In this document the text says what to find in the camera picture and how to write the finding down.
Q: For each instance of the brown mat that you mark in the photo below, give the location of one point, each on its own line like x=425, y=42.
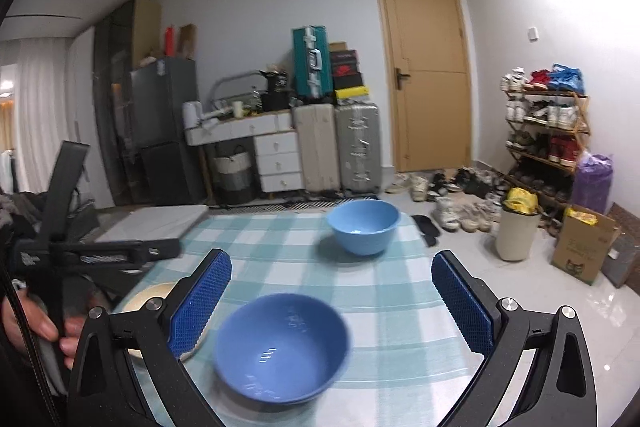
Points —
x=627, y=217

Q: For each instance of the teal suitcase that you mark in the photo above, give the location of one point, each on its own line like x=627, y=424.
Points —
x=310, y=62

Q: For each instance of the silver suitcase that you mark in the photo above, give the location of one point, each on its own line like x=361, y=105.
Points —
x=357, y=147

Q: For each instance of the yellow plastic bag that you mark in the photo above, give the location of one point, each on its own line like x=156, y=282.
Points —
x=520, y=199

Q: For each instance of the person's left hand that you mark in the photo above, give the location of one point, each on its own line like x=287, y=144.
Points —
x=30, y=317

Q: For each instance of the wooden shoe rack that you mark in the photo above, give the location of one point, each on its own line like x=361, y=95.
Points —
x=582, y=127

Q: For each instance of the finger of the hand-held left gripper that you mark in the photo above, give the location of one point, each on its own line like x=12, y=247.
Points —
x=160, y=249
x=122, y=276

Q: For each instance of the tall dark cabinet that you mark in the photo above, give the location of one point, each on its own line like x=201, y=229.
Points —
x=112, y=107

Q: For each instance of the white wardrobe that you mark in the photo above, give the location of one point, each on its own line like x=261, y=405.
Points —
x=85, y=82

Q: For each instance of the yellow black box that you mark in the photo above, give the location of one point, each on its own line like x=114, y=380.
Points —
x=352, y=95

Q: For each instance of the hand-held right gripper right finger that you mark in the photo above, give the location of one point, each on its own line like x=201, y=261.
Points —
x=462, y=302

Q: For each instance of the dark grey chair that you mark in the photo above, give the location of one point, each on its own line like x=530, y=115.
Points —
x=25, y=212

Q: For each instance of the brown cardboard box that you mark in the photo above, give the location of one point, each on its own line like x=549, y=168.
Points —
x=187, y=42

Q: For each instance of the beige suitcase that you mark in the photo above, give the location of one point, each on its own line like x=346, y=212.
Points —
x=316, y=147

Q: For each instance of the red packet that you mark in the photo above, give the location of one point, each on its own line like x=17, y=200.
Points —
x=170, y=41

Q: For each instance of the grey flat box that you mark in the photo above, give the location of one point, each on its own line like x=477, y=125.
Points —
x=622, y=262

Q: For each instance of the curved metal frame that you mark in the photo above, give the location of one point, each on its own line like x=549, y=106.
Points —
x=230, y=79

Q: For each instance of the black bag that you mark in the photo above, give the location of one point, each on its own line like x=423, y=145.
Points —
x=276, y=94

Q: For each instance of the white curtain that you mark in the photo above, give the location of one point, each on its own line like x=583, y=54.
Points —
x=35, y=122

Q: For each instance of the grey refrigerator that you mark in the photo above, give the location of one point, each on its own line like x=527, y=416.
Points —
x=160, y=107

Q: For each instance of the teal checked tablecloth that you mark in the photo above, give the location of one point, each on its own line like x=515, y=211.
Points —
x=390, y=307

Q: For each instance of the white cup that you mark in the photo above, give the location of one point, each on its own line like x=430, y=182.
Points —
x=238, y=109

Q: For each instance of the light blue bowl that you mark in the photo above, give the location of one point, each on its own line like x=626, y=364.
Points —
x=362, y=232

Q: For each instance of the white wall switch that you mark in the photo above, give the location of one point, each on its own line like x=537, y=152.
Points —
x=533, y=34

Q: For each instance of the white appliance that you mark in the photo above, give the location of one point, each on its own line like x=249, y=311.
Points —
x=192, y=114

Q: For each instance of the printed cardboard box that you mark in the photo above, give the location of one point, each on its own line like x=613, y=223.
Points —
x=582, y=252

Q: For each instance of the collection of assorted shoes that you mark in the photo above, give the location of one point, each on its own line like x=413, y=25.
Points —
x=560, y=117

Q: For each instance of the woven laundry basket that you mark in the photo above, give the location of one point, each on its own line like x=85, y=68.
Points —
x=234, y=177

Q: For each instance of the beige trash bin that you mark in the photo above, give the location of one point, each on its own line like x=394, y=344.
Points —
x=517, y=237

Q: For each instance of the yellow packet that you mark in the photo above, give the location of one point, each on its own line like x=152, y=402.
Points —
x=584, y=217

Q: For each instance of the wooden door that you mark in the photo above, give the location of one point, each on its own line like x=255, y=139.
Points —
x=430, y=57

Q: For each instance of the pile of sneakers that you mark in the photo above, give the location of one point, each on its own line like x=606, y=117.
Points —
x=465, y=212

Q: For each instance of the black red shoe box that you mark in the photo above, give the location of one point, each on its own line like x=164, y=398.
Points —
x=345, y=64

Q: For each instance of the white desk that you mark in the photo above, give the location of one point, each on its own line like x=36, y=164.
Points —
x=235, y=127

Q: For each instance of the purple bag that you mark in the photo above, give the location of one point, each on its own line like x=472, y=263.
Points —
x=592, y=184

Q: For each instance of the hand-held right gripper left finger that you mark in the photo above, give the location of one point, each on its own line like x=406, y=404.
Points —
x=200, y=302

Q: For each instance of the brown shoe box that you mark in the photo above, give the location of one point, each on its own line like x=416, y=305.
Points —
x=338, y=47

